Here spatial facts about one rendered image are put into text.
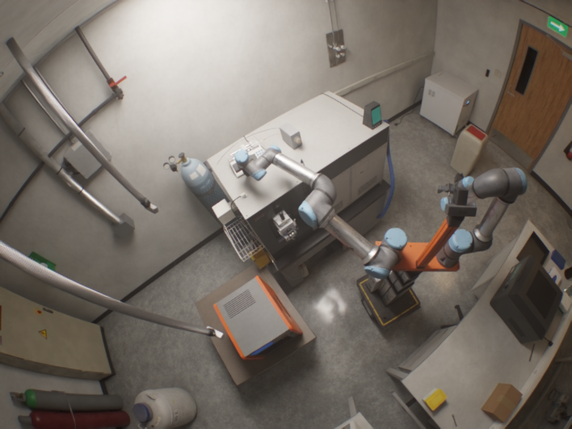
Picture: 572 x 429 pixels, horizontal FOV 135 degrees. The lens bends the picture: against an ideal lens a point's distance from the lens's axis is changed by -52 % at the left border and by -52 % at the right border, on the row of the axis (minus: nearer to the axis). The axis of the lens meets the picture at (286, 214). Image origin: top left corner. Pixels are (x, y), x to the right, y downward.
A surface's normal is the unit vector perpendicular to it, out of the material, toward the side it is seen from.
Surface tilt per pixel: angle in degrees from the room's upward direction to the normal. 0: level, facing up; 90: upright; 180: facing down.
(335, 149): 0
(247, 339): 0
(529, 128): 90
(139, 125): 90
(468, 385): 0
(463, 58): 90
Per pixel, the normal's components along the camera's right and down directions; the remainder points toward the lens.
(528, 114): -0.82, 0.56
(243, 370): -0.21, -0.52
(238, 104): 0.54, 0.65
